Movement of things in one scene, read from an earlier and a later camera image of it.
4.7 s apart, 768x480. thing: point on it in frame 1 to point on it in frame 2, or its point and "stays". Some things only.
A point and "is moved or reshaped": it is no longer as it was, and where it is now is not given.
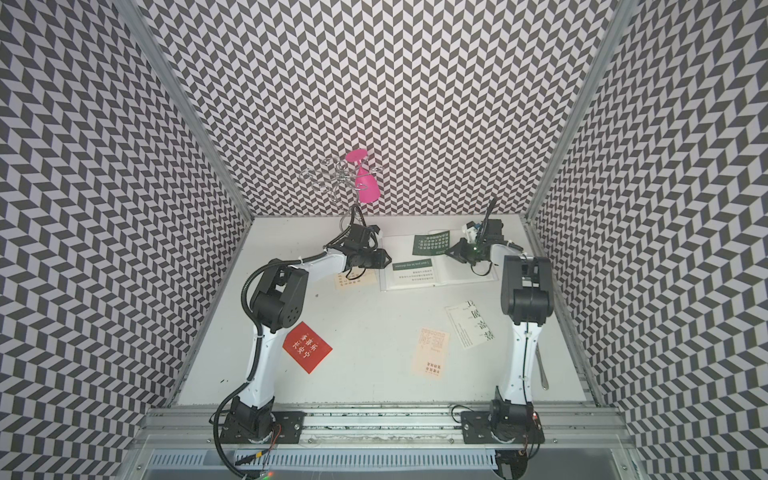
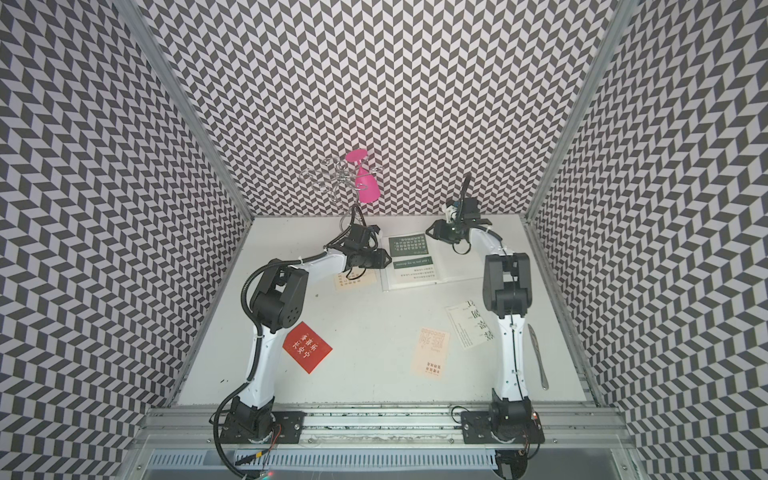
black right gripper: (461, 252) to (442, 231)
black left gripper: (381, 263) stays
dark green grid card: (431, 244) is moved or reshaped
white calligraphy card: (467, 324) stays
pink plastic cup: (368, 186) stays
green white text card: (414, 272) stays
